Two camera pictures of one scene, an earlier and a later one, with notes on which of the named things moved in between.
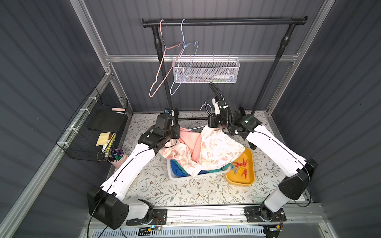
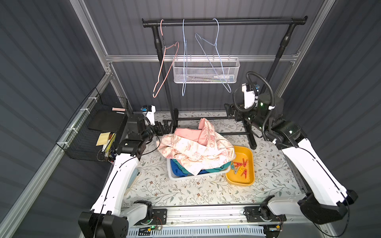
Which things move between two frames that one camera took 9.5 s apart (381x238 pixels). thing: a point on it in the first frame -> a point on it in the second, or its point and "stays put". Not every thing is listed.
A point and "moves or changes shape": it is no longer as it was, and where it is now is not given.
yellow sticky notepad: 103,139 stays put
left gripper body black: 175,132 -> 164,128
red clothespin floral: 237,164 stays put
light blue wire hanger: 197,127 -> 197,36
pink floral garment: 200,150 moves or changes shape
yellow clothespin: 240,170 stays put
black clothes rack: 292,22 stays put
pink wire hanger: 182,43 moves or changes shape
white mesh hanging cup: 206,70 stays put
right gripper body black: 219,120 -> 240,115
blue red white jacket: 177,172 stays put
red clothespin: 245,173 stays put
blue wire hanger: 171,93 moves or changes shape
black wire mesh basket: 101,113 stays put
